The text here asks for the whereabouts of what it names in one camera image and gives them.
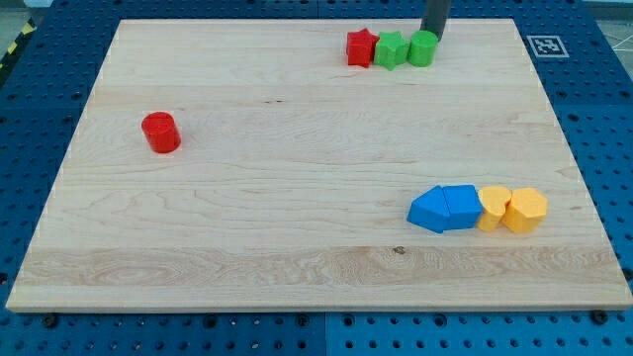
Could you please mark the light wooden board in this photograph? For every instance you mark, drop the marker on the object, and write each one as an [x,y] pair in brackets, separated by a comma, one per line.
[295,173]

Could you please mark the blue triangle block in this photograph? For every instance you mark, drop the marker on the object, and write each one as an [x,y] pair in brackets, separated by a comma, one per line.
[430,210]

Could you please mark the red star block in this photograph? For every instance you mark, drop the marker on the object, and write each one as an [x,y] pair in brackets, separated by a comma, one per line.
[360,47]

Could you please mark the blue cube block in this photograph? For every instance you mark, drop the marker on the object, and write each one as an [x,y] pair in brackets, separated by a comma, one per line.
[464,206]

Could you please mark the green star block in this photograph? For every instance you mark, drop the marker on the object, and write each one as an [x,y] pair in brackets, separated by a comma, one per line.
[391,49]

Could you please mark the red cylinder block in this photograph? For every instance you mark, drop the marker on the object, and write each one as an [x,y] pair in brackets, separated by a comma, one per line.
[160,131]

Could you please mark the green cylinder block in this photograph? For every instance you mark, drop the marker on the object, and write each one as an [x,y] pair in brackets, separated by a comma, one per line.
[422,48]

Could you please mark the yellow heart block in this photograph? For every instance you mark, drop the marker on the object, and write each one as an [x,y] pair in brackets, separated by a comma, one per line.
[494,200]

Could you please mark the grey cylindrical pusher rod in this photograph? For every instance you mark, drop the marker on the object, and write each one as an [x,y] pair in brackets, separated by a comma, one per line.
[435,16]

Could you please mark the yellow hexagon block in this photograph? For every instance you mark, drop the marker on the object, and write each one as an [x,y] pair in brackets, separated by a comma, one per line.
[525,210]

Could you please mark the white fiducial marker tag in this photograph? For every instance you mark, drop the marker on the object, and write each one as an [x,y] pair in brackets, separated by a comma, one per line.
[547,46]

